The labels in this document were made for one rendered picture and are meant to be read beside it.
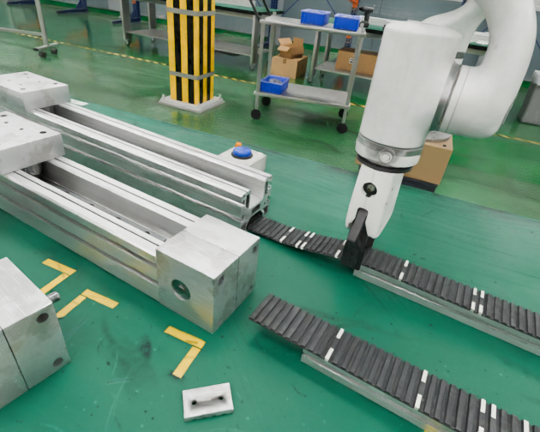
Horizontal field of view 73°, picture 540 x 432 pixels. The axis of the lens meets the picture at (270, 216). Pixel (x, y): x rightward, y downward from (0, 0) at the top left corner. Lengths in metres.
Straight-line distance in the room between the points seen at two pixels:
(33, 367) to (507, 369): 0.55
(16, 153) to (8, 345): 0.36
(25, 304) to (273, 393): 0.27
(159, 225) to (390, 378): 0.37
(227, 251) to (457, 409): 0.30
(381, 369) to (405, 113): 0.29
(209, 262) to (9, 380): 0.22
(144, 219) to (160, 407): 0.27
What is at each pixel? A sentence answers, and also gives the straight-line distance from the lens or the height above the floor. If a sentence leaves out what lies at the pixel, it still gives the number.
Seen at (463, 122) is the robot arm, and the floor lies 1.05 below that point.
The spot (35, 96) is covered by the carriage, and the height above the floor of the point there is 0.89.
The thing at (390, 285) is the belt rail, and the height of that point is 0.79.
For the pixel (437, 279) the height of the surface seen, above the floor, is 0.81.
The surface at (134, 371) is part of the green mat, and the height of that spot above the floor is 0.78.
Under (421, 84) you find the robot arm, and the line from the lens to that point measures 0.46.
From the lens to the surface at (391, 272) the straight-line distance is 0.59.
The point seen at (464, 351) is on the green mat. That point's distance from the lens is 0.57.
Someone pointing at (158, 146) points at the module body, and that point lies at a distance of 0.80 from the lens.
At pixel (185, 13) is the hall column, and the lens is 3.76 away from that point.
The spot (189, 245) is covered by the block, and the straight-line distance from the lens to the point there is 0.47.
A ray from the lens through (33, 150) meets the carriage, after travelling 0.72.
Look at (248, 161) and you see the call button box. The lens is 0.77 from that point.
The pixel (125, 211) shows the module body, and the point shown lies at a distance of 0.62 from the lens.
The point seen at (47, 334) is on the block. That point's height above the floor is 0.84.
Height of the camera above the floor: 1.16
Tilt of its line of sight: 33 degrees down
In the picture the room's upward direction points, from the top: 7 degrees clockwise
